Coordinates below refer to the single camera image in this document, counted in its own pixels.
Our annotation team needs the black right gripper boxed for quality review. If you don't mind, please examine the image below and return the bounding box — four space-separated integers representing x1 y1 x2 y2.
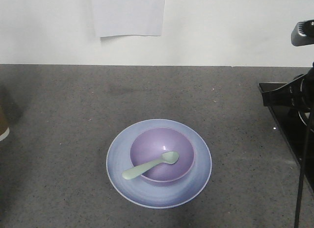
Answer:
261 64 314 112

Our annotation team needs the pale green plastic spoon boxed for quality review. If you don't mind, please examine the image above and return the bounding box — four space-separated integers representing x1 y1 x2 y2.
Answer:
122 151 180 180

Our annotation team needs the lilac plastic bowl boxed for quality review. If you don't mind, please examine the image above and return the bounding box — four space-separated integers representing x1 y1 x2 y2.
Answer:
130 127 195 186

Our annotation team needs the brown paper cup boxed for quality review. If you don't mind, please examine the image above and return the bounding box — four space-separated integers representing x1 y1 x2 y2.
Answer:
0 106 10 141

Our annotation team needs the light blue round plate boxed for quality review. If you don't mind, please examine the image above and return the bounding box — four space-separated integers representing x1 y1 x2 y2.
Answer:
106 119 212 209

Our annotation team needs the black glass gas stove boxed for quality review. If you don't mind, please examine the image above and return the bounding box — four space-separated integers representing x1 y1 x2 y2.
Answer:
268 106 314 188

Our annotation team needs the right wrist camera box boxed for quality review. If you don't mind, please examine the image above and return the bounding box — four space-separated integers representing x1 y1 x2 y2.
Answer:
291 20 314 47

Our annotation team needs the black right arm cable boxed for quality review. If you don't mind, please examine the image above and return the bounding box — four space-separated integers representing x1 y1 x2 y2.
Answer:
293 76 314 228

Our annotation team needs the white paper sheet on wall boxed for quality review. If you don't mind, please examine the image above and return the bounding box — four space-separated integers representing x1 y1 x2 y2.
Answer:
91 0 165 37

